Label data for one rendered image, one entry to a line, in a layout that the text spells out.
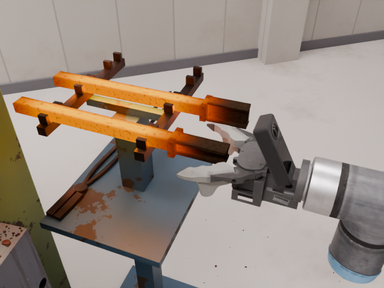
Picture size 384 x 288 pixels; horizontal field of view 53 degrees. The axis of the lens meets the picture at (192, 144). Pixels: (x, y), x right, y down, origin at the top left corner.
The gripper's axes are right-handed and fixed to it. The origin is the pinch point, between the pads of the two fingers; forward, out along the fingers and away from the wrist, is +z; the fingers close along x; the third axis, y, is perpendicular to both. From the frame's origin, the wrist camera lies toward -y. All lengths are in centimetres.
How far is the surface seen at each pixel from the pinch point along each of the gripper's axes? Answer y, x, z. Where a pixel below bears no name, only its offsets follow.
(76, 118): -0.6, -1.3, 22.7
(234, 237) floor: 103, 63, 3
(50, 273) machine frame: 63, -2, 46
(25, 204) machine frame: 33, -1, 46
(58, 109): -0.6, -0.2, 27.8
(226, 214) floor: 103, 75, 11
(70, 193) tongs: 25.4, 1.1, 31.9
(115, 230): 26.6, -3.8, 16.7
